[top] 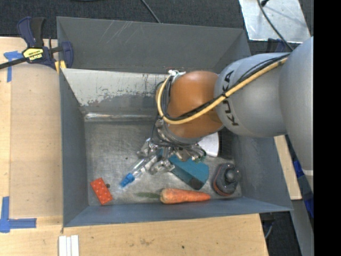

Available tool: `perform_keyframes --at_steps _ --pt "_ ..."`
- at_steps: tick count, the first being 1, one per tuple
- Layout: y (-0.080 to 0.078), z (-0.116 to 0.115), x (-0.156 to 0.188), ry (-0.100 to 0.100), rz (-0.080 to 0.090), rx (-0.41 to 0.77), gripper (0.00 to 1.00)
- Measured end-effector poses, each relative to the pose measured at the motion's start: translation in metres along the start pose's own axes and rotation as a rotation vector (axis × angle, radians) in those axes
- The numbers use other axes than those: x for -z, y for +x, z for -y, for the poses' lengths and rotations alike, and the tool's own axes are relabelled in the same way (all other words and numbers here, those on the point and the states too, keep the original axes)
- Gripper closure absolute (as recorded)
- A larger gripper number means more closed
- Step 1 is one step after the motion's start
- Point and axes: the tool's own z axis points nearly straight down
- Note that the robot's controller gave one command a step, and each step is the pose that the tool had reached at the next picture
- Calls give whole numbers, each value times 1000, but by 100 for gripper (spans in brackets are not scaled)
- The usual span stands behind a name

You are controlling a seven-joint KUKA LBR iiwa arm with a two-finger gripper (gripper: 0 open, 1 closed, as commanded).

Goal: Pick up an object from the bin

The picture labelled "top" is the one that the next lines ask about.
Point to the pale wood flat board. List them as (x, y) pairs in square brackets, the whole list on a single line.
[(36, 143)]

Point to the grey metal bin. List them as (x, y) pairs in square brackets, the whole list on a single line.
[(112, 143)]

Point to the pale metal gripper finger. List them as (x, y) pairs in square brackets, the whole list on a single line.
[(161, 167), (141, 167)]

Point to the orange carrot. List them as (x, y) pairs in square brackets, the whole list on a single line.
[(183, 196)]

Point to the teal box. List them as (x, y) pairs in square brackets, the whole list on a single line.
[(191, 171)]

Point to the small blue object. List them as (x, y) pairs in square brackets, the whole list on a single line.
[(127, 180)]

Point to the orange-red toy brick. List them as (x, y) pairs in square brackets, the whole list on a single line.
[(101, 191)]

